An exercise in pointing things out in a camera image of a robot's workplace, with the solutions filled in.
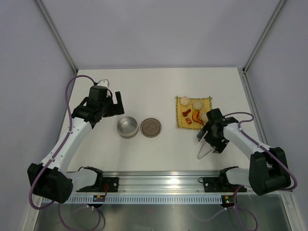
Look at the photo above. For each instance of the round metal lunch box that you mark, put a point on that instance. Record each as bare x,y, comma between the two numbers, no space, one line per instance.
127,127

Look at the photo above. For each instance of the aluminium frame post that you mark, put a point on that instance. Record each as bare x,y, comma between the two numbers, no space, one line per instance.
55,33
265,33

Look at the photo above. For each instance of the metal tongs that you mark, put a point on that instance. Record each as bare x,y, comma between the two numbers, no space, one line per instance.
204,150

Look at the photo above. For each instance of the round brown lunch box lid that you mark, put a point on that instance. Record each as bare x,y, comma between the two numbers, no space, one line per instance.
150,127

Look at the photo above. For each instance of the left aluminium frame post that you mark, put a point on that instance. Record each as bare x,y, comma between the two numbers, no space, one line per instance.
55,33

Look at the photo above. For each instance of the yellow bamboo mat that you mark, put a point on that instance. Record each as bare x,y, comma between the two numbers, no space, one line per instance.
180,119

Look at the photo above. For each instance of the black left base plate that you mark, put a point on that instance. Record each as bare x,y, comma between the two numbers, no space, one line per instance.
102,184

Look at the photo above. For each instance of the white steamed bun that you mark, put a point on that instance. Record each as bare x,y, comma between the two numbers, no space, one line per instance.
198,105
184,101
203,117

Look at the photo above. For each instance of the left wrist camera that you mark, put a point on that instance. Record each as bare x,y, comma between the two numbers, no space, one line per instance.
100,91

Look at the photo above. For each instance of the white slotted cable duct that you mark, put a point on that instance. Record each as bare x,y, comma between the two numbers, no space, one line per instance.
134,199

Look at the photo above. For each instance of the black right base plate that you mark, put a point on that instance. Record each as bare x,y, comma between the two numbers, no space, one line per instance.
217,185

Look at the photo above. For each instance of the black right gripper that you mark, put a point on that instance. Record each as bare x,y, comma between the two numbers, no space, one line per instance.
219,145

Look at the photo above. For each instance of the right aluminium frame post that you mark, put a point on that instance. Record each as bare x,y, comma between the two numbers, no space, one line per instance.
265,33

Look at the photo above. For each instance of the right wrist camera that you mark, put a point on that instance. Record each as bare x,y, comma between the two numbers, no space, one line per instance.
214,116

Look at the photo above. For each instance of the orange pumpkin slice toy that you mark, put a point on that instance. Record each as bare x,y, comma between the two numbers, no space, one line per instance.
195,117

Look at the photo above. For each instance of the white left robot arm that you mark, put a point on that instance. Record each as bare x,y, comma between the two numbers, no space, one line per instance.
49,179

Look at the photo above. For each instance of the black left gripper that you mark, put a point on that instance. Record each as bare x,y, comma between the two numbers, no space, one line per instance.
116,109

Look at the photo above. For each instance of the red sausage piece toy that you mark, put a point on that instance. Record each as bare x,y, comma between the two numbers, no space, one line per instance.
188,120

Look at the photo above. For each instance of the brown chicken drumstick toy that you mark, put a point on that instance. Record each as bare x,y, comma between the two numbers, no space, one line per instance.
186,112

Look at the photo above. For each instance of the aluminium mounting rail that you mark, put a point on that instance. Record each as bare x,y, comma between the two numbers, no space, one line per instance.
161,182

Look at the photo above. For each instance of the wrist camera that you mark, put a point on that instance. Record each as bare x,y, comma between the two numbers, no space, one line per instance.
214,116
100,91

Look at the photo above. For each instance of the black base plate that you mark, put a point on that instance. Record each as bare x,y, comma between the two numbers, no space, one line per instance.
102,184
217,185

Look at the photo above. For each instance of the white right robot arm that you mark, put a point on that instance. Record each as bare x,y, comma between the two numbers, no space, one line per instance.
267,171

